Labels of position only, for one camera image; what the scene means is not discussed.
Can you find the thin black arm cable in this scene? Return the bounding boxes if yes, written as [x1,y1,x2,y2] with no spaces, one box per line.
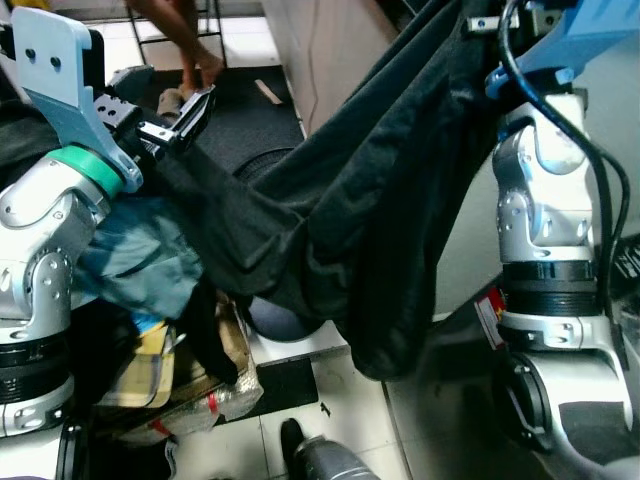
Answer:
[595,140,634,301]

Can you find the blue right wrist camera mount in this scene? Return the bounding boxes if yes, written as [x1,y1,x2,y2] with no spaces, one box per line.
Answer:
[485,0,640,99]

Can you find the black metal stool frame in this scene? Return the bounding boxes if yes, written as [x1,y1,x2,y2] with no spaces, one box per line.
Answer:
[125,0,223,69]

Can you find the large black rug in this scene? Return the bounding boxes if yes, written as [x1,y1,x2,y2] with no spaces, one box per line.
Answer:
[120,65,306,186]

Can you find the grey slipper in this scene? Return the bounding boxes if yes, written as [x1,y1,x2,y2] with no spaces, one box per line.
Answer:
[158,88,189,119]

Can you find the light wooden cabinet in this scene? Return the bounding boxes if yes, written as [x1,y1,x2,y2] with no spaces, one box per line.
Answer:
[262,0,406,136]

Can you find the short wooden stick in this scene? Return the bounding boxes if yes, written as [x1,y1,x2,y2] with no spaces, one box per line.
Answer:
[254,78,285,107]

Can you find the teal garment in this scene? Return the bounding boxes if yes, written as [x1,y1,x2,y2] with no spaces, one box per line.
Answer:
[72,195,206,323]

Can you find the red washer sticker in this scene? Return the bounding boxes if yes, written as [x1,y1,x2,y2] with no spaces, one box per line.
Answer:
[476,288,508,348]

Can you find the small black floor mat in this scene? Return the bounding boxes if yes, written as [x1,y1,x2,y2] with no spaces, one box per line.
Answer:
[238,358,321,419]

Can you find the cardboard laundry box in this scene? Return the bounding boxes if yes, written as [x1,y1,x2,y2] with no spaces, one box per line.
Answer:
[95,300,263,446]

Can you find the person bare legs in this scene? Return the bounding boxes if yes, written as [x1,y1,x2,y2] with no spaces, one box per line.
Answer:
[130,0,227,93]

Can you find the white appliance with black disc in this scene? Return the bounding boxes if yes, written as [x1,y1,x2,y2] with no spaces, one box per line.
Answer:
[243,298,353,368]

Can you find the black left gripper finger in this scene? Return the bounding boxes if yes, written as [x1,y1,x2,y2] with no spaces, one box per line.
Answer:
[165,87,217,136]
[140,122,199,153]

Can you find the grey right robot leg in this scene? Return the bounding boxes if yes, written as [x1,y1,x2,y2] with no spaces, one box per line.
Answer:
[278,418,386,480]

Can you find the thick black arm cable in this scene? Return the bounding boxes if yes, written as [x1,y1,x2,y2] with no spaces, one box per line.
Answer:
[497,0,613,336]

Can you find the large black garment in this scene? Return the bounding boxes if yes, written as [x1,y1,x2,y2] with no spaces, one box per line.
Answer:
[150,0,506,383]

